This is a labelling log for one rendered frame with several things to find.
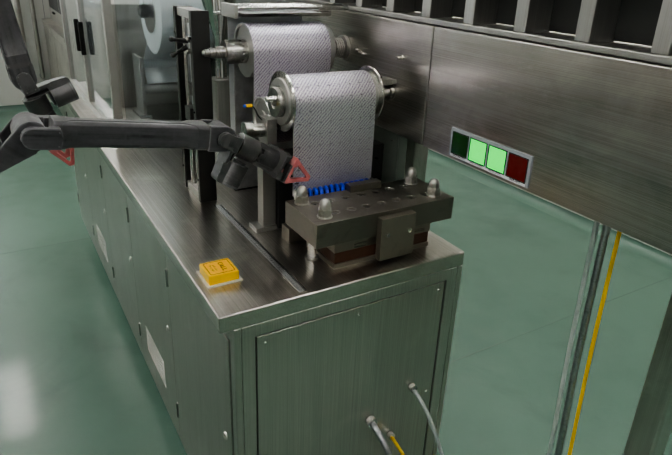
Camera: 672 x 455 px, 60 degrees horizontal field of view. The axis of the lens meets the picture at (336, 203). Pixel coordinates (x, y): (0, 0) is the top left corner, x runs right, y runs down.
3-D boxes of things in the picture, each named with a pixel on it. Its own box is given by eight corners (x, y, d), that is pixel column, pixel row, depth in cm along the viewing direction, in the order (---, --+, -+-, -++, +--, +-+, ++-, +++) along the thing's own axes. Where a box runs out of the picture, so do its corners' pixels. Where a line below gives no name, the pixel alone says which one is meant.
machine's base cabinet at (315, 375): (82, 232, 352) (61, 90, 319) (187, 213, 383) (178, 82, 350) (240, 605, 154) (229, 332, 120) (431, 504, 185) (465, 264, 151)
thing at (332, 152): (292, 195, 148) (293, 124, 141) (369, 182, 159) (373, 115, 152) (293, 196, 148) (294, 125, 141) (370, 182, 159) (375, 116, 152)
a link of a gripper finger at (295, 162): (307, 193, 143) (277, 180, 138) (294, 184, 149) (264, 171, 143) (320, 169, 143) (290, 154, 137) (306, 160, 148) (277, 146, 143)
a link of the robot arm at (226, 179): (224, 130, 127) (209, 121, 133) (201, 177, 127) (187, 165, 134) (267, 151, 134) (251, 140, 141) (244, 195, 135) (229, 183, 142)
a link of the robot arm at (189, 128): (21, 123, 104) (13, 109, 112) (21, 154, 105) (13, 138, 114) (242, 129, 128) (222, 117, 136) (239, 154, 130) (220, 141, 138)
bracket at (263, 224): (247, 226, 158) (245, 116, 147) (269, 222, 161) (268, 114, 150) (254, 234, 154) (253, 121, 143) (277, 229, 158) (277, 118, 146)
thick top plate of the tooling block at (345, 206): (285, 222, 145) (285, 200, 142) (413, 197, 164) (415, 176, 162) (316, 249, 132) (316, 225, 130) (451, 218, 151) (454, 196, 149)
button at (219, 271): (199, 272, 134) (198, 263, 133) (228, 266, 138) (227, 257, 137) (209, 286, 129) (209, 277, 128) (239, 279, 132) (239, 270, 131)
